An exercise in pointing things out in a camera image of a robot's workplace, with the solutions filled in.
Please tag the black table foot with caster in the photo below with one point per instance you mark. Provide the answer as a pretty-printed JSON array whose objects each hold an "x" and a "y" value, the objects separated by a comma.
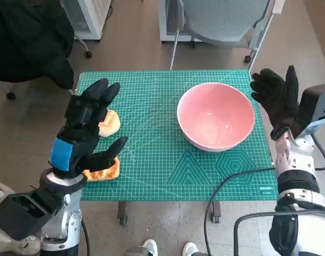
[
  {"x": 216, "y": 212},
  {"x": 122, "y": 213}
]

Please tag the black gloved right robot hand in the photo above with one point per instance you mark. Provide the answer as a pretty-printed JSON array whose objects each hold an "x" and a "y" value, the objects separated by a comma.
[{"x": 279, "y": 104}]

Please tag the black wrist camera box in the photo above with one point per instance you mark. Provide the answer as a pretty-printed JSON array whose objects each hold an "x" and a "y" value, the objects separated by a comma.
[
  {"x": 23, "y": 213},
  {"x": 315, "y": 106}
]

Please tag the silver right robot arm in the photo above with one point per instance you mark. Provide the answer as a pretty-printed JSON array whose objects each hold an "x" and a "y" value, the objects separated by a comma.
[{"x": 295, "y": 165}]

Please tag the green cutting mat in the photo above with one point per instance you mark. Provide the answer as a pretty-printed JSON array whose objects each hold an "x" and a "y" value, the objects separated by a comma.
[{"x": 151, "y": 120}]

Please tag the rectangular toy bread loaf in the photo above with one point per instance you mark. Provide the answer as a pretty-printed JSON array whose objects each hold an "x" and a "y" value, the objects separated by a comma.
[{"x": 106, "y": 174}]

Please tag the white shoe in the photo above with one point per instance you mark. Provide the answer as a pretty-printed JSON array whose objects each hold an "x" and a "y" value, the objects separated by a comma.
[
  {"x": 151, "y": 246},
  {"x": 191, "y": 249}
]

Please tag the pink bowl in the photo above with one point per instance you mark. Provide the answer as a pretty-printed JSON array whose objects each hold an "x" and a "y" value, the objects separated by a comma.
[{"x": 215, "y": 117}]

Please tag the grey swivel chair base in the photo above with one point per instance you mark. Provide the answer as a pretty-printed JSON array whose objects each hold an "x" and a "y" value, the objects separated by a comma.
[{"x": 88, "y": 54}]

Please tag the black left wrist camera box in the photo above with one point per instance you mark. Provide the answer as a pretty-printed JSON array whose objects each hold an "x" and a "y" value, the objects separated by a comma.
[{"x": 23, "y": 213}]

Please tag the grey trouser leg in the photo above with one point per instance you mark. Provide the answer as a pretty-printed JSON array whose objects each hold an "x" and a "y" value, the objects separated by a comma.
[{"x": 135, "y": 252}]

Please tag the grey mesh office chair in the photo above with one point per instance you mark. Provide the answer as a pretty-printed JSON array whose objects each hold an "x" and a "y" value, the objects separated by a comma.
[{"x": 221, "y": 18}]

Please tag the person in beige trousers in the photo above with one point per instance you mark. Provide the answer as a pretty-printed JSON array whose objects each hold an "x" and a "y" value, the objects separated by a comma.
[{"x": 2, "y": 242}]

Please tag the white appliance with grille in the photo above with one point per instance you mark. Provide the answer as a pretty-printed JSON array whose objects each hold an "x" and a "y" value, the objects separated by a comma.
[{"x": 94, "y": 16}]

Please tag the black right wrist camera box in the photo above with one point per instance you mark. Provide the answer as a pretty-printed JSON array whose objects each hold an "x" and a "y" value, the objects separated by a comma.
[{"x": 315, "y": 106}]

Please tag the white cabinet with vent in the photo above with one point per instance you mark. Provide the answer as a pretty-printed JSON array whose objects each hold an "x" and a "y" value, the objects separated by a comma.
[{"x": 167, "y": 26}]

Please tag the round toy bread bun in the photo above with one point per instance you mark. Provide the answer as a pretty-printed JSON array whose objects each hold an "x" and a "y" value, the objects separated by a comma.
[{"x": 111, "y": 125}]

